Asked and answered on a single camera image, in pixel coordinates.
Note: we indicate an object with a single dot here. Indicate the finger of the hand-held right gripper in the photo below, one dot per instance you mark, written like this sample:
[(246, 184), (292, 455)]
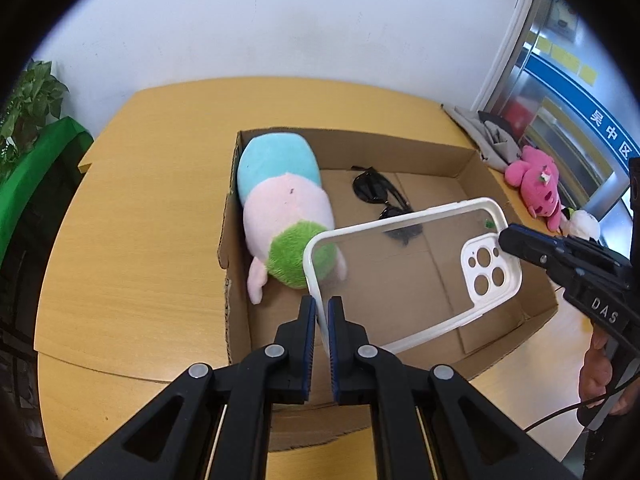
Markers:
[(525, 247)]

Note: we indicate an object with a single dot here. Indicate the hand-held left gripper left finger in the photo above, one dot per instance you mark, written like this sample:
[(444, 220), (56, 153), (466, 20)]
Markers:
[(310, 335)]

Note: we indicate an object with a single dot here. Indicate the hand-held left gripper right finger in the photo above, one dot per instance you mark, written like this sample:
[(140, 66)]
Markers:
[(334, 340)]

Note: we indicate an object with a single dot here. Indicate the clear white-rimmed phone case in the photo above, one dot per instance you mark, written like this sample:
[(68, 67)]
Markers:
[(400, 285)]

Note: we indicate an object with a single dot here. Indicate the brown cardboard box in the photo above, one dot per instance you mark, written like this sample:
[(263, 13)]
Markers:
[(430, 185)]

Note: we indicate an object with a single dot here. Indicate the person's right forearm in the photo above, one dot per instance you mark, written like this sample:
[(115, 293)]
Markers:
[(610, 450)]

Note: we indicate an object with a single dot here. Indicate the person's right hand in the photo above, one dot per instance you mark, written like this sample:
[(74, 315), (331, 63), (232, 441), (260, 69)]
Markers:
[(595, 365)]

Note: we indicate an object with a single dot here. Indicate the pink bear plush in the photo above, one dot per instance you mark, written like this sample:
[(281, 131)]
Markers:
[(537, 185)]

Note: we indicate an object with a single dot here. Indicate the white plush toy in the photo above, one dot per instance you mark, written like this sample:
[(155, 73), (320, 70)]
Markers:
[(585, 222)]

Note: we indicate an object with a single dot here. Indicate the glass door with blue band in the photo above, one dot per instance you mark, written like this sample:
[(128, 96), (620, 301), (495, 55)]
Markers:
[(550, 125)]

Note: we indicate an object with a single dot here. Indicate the grey cloth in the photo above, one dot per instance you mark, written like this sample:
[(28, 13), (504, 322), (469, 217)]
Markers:
[(480, 130)]

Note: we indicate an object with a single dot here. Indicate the red object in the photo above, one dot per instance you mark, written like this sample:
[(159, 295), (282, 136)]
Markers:
[(515, 114)]

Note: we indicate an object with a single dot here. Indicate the pink and blue pig plush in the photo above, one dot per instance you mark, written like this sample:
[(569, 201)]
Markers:
[(285, 195)]

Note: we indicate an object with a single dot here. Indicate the black sunglasses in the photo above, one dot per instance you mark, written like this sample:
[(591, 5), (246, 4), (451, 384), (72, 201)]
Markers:
[(372, 187)]

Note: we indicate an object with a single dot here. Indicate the yellow sticky note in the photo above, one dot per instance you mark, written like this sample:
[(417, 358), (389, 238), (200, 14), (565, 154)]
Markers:
[(542, 44), (589, 75), (573, 62), (559, 52)]

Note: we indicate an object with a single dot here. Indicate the green cloth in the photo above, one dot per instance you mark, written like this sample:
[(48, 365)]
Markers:
[(40, 160)]

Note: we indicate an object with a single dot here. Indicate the green leafy plant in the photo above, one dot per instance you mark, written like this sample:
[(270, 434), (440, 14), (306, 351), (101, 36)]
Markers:
[(35, 90)]

